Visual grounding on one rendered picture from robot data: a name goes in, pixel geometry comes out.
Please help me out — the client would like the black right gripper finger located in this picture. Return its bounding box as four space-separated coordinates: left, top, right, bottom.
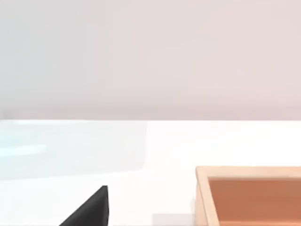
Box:
58 185 110 226

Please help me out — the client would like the shallow salmon-coloured box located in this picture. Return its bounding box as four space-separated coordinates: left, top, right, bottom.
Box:
195 165 301 226

